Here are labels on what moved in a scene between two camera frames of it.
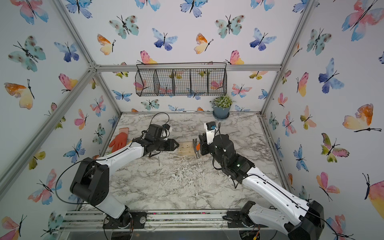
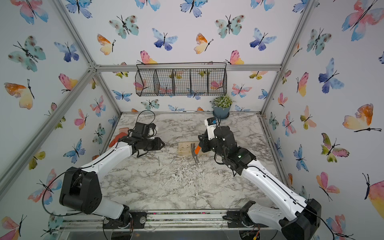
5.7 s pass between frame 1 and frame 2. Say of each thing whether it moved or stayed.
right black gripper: stayed
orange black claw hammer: moved
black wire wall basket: stayed
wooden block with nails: stayed
